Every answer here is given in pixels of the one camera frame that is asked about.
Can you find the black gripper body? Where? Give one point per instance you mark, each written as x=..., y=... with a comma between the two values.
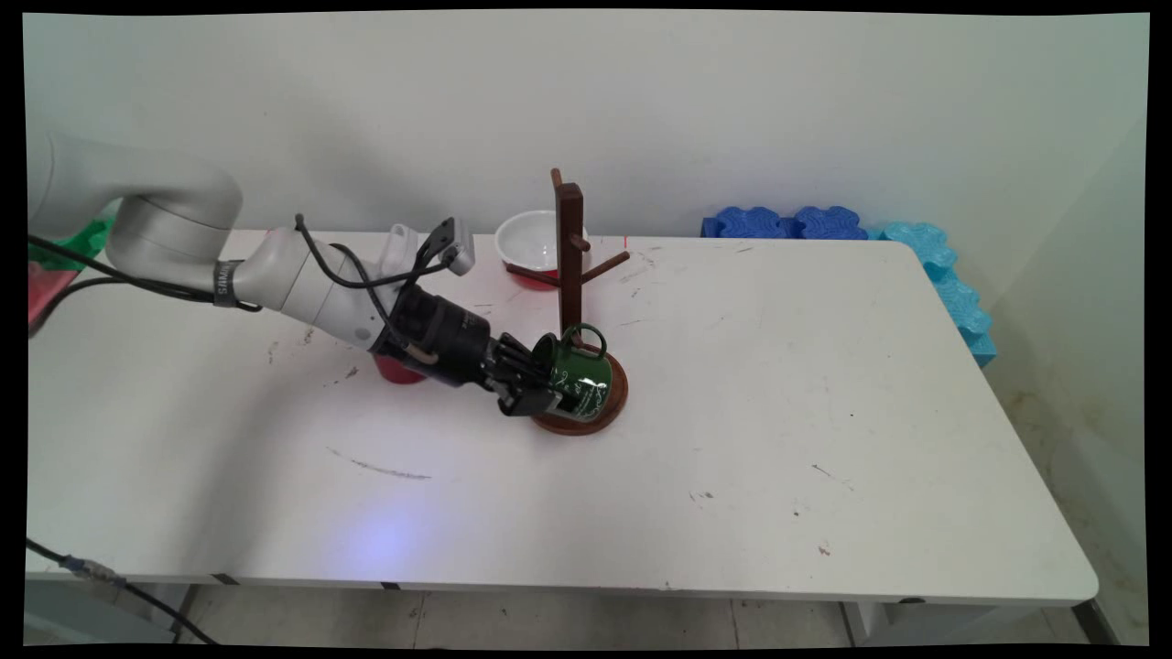
x=444, y=334

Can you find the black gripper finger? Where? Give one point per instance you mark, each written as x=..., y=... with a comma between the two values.
x=531, y=401
x=524, y=353

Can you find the green enamel mug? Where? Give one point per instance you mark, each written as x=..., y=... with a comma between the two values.
x=581, y=380

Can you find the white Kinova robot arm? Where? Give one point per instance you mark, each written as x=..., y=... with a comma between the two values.
x=174, y=220

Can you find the red enamel mug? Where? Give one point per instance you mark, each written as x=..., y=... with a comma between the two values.
x=396, y=371

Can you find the brown wooden mug tree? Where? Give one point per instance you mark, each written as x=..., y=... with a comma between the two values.
x=569, y=265

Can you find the white bowl with red outside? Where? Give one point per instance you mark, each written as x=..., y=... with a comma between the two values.
x=529, y=243

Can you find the dark blue foam block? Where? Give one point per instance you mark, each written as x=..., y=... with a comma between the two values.
x=746, y=222
x=829, y=222

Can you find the green foam block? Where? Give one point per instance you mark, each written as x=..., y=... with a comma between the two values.
x=87, y=240

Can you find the red foam block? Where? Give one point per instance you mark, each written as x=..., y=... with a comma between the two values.
x=44, y=293

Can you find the light blue foam block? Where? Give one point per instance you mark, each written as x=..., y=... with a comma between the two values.
x=966, y=311
x=920, y=245

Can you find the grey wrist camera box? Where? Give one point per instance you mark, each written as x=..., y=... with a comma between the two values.
x=460, y=249

